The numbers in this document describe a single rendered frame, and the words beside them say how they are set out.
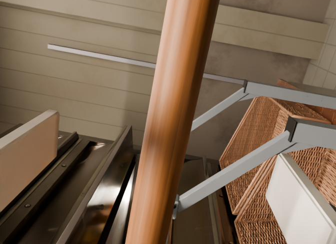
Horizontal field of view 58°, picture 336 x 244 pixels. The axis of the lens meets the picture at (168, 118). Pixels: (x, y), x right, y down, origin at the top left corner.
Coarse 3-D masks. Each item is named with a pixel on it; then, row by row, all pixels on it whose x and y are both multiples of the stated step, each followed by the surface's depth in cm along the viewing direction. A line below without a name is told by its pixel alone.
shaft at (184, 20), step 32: (192, 0) 16; (192, 32) 17; (160, 64) 18; (192, 64) 17; (160, 96) 18; (192, 96) 18; (160, 128) 19; (160, 160) 19; (160, 192) 20; (128, 224) 22; (160, 224) 21
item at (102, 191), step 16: (128, 128) 171; (128, 144) 167; (112, 160) 130; (128, 160) 167; (112, 176) 130; (96, 192) 107; (112, 192) 130; (80, 208) 95; (96, 208) 107; (80, 224) 91; (96, 224) 107; (64, 240) 80; (80, 240) 91; (96, 240) 107
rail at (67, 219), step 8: (120, 136) 159; (112, 144) 148; (104, 160) 129; (96, 176) 116; (88, 184) 109; (80, 200) 99; (72, 208) 95; (72, 216) 91; (64, 224) 87; (56, 232) 83; (56, 240) 80
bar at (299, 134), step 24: (240, 96) 106; (288, 96) 104; (312, 96) 104; (288, 120) 61; (264, 144) 62; (288, 144) 60; (312, 144) 58; (240, 168) 62; (192, 192) 64; (168, 240) 54
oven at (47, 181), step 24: (72, 144) 183; (96, 144) 183; (48, 168) 158; (216, 168) 176; (24, 192) 134; (48, 192) 127; (120, 192) 151; (216, 192) 149; (0, 216) 117; (24, 216) 108; (120, 216) 154; (216, 216) 129; (0, 240) 96; (120, 240) 181
